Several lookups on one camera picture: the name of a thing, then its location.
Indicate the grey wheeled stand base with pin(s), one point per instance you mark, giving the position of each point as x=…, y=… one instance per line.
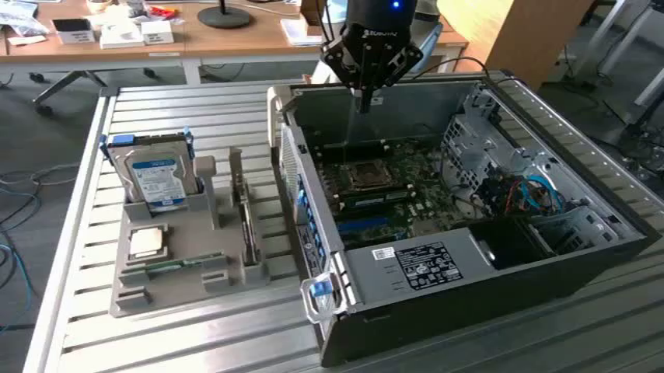
x=60, y=86

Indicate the metal CPU socket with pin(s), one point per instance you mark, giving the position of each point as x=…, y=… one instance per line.
x=370, y=175

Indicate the grey power supply unit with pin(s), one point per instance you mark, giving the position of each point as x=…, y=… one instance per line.
x=372, y=279

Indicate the hard disk in blue carrier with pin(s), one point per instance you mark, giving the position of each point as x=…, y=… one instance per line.
x=155, y=178

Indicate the Nvidia graphics card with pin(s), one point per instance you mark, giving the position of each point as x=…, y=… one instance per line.
x=245, y=225

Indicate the black round lamp base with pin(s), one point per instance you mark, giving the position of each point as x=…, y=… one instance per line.
x=223, y=17

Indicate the blue expansion slot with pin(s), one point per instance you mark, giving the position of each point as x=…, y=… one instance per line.
x=363, y=224

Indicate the green motherboard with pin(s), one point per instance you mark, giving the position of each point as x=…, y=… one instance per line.
x=414, y=194

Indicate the flat white box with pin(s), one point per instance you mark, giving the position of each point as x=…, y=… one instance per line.
x=121, y=37

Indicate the green RAM stick white clips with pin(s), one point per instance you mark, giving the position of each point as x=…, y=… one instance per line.
x=372, y=200

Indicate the silver CPU chip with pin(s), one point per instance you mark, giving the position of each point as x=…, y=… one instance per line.
x=144, y=242

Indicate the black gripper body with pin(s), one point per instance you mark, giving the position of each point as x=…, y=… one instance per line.
x=378, y=23

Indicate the silver chipset heatsink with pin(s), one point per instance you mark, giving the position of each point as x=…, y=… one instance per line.
x=418, y=228

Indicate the white box black inside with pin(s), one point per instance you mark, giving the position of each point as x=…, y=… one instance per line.
x=74, y=33

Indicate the blue case release latch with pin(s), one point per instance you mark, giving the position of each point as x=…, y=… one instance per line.
x=319, y=288

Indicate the green RAM stick bare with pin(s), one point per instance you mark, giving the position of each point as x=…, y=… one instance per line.
x=165, y=266

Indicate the grey parts rack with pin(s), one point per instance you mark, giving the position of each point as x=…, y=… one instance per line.
x=191, y=272

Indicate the wooden desk white frame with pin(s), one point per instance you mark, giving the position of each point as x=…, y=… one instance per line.
x=232, y=39

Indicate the black and grey PC case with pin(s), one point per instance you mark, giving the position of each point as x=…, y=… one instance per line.
x=466, y=311

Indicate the blue card retention clip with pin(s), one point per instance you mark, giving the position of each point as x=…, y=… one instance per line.
x=316, y=241
x=311, y=227
x=320, y=252
x=299, y=196

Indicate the white labelled box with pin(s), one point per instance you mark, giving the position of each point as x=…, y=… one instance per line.
x=156, y=34

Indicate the red plastic item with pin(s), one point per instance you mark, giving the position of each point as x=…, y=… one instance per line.
x=164, y=12

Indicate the white paper stack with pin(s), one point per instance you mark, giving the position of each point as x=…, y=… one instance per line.
x=300, y=33

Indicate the clear plastic bag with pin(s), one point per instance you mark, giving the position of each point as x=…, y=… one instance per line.
x=20, y=17

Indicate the brown cardboard box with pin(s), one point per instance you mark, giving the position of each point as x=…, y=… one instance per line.
x=311, y=11

